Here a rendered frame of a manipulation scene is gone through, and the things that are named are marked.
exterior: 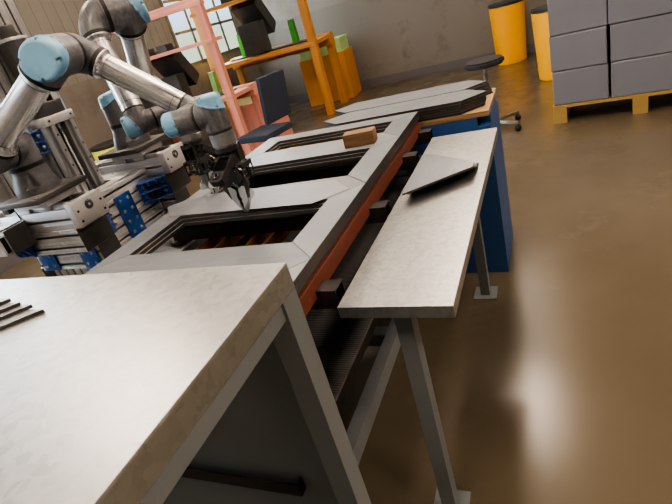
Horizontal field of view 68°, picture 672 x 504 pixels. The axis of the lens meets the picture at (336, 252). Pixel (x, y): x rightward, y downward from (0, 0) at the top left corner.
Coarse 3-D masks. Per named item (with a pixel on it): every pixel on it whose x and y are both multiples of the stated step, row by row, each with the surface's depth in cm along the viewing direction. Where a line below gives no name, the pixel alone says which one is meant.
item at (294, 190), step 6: (294, 186) 165; (300, 186) 164; (306, 186) 162; (288, 192) 162; (294, 192) 160; (300, 192) 158; (276, 198) 159; (282, 198) 158; (288, 198) 156; (294, 198) 155; (270, 204) 156; (276, 204) 154; (282, 204) 153; (288, 204) 151
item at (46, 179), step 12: (24, 168) 167; (36, 168) 169; (48, 168) 174; (12, 180) 170; (24, 180) 168; (36, 180) 169; (48, 180) 171; (60, 180) 177; (24, 192) 169; (36, 192) 169
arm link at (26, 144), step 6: (24, 132) 166; (24, 138) 166; (30, 138) 169; (18, 144) 163; (24, 144) 165; (30, 144) 168; (24, 150) 165; (30, 150) 168; (36, 150) 170; (24, 156) 166; (30, 156) 168; (36, 156) 170; (18, 162) 164; (24, 162) 167; (30, 162) 168
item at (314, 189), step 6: (330, 180) 161; (312, 186) 160; (318, 186) 159; (324, 186) 157; (306, 192) 157; (312, 192) 155; (318, 192) 154; (300, 198) 153; (306, 198) 152; (312, 198) 150; (294, 204) 150; (300, 204) 149
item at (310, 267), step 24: (288, 144) 231; (264, 168) 202; (288, 168) 197; (384, 168) 167; (360, 192) 146; (192, 216) 169; (216, 216) 164; (240, 216) 160; (264, 216) 156; (312, 264) 116
